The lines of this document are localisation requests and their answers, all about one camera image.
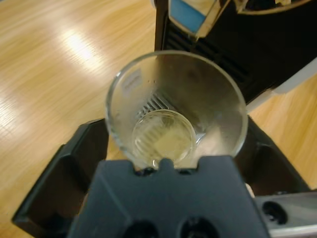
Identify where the white coffee machine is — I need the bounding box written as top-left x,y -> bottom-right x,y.
151,0 -> 317,116

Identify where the clear glass cup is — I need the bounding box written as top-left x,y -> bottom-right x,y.
104,50 -> 249,172

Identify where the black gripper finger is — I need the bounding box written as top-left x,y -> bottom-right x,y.
12,118 -> 109,235
232,115 -> 312,197

